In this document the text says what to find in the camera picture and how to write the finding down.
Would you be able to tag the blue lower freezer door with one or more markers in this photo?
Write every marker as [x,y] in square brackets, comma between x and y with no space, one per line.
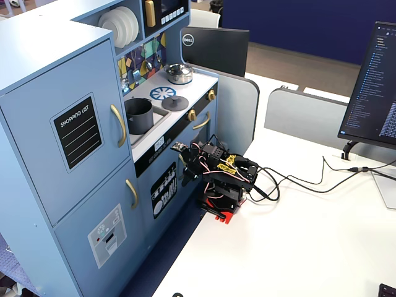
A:
[74,263]

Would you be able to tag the hanging metal toy spoon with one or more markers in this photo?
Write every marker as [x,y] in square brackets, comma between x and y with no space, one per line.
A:
[158,57]

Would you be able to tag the hanging metal toy ladle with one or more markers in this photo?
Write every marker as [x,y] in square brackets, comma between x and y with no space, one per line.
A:
[148,64]

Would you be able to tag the silver monitor stand base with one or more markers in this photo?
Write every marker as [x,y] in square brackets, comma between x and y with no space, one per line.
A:
[386,188]

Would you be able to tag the dark trash bin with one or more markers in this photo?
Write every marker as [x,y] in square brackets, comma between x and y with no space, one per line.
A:
[216,5]

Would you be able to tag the small camera circuit board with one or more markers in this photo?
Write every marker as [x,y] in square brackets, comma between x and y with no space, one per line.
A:
[179,146]

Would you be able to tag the dark gray toy pot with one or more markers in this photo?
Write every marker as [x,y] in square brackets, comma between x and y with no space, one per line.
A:
[140,120]

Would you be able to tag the dark gray pot lid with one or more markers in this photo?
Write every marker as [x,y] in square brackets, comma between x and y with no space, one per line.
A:
[175,103]

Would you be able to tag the blue dishwasher door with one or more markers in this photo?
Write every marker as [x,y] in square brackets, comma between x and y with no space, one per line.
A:
[145,222]

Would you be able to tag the hanging metal toy strainer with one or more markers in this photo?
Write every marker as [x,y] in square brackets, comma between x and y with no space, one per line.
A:
[124,83]

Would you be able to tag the shiny steel pot with lid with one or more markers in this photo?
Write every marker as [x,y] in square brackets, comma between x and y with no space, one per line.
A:
[179,73]

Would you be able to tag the blue wooden toy kitchen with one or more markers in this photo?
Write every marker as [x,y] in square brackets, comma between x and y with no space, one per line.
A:
[37,62]

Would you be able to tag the white chair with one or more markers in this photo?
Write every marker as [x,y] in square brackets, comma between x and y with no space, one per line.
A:
[202,18]

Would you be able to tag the tall gray desk divider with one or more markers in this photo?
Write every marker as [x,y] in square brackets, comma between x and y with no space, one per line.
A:
[238,108]

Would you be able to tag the gray toy sink basin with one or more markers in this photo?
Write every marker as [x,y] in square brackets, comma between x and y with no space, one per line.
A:
[161,117]

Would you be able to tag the blue upper fridge door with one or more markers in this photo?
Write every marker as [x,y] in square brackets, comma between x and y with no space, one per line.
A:
[37,161]

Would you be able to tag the black shopping list board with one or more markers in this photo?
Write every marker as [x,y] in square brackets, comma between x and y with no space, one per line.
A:
[77,133]

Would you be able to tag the black keyboard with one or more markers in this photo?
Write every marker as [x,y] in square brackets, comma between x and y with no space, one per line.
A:
[388,290]

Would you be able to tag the black toy microwave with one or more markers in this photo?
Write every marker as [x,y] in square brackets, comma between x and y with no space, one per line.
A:
[173,21]

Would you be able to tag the gold stove knob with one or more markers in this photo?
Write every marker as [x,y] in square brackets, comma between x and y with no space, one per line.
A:
[191,115]
[211,95]

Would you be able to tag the black Dell monitor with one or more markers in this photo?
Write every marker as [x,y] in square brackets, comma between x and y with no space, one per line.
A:
[216,51]

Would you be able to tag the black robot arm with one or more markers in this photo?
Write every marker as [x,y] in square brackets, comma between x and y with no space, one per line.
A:
[229,188]

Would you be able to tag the small black round object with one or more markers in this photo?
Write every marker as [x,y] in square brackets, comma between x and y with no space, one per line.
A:
[178,294]

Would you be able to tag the switched-on computer monitor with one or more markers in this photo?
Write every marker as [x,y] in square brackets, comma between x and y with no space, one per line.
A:
[371,86]

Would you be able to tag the red robot base clamp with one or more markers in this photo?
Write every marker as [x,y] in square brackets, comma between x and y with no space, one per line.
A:
[224,215]

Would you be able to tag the hanging metal toy spatula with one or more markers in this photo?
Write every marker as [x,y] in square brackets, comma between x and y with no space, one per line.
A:
[136,75]

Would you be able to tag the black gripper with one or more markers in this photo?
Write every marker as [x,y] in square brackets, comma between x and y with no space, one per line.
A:
[189,167]

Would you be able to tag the low gray desk divider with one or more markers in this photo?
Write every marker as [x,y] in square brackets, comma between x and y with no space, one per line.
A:
[303,114]

